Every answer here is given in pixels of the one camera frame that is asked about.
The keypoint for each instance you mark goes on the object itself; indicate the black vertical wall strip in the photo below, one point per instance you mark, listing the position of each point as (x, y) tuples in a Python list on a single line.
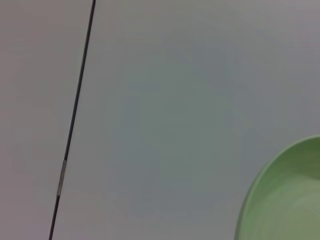
[(73, 112)]

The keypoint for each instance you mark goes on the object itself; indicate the green round plate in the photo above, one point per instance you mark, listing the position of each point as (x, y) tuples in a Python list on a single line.
[(287, 195)]

